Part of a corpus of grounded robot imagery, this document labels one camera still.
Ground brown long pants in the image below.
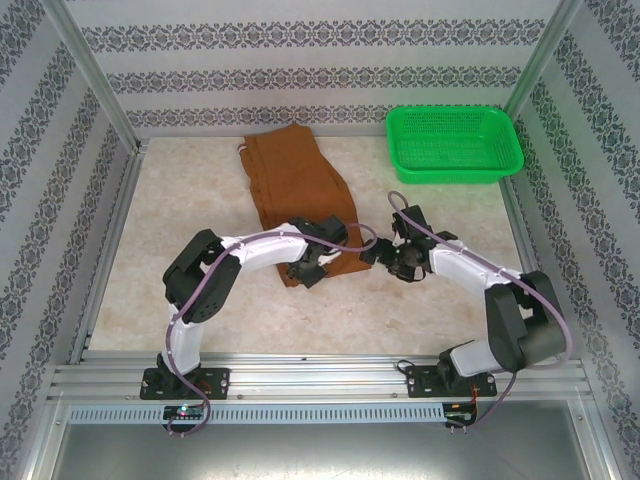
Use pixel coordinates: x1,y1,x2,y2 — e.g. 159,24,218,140
237,123,374,290

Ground green plastic mesh basket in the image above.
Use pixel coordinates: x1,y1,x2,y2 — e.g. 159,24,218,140
384,104,525,186

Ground shiny metal sheet panel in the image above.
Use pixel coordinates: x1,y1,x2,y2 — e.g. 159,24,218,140
27,422,617,480

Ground small circuit board green light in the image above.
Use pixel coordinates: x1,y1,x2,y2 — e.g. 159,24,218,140
163,404,206,420

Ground aluminium mounting rail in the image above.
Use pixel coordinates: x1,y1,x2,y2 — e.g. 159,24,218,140
47,352,586,401

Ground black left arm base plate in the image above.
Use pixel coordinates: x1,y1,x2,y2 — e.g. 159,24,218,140
139,367,232,401

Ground slotted grey cable duct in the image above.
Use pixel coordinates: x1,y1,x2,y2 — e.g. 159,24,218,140
67,403,449,425

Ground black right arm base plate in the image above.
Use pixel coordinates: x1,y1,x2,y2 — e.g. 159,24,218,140
404,363,499,400

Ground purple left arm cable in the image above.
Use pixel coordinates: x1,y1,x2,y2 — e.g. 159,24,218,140
166,223,379,440

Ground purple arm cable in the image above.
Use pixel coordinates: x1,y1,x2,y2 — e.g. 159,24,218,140
387,190,574,431
166,223,379,440

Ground aluminium rear rail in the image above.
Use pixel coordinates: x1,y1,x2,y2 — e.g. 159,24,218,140
137,133,394,145

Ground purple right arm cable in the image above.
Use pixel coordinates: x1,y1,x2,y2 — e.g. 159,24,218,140
387,190,574,431

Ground small circuit board orange wires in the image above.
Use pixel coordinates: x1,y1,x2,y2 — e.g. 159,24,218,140
446,402,479,427

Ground aluminium frame post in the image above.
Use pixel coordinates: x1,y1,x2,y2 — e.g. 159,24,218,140
502,0,586,115
47,0,140,149

